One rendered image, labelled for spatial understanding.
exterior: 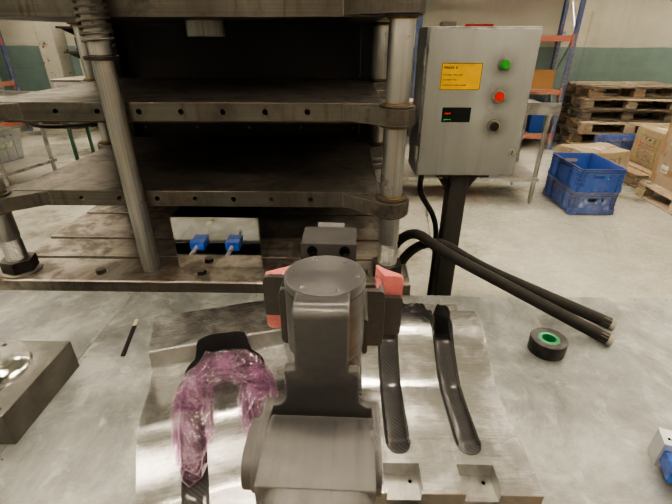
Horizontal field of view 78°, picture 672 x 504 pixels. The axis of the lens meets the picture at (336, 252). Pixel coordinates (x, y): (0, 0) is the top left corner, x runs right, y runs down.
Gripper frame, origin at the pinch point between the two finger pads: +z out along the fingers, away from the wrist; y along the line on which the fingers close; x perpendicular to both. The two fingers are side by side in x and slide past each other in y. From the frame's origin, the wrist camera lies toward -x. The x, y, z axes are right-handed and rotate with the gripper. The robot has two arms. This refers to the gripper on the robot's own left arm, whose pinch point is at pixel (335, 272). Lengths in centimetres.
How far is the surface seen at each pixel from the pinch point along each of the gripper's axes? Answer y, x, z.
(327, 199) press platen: 6, 17, 74
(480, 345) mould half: -27.0, 28.0, 21.9
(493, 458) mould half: -23.5, 31.0, -0.3
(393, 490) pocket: -8.6, 33.8, -4.1
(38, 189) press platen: 92, 15, 73
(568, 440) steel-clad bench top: -42, 40, 11
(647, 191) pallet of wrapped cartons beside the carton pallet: -295, 108, 366
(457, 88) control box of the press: -30, -13, 81
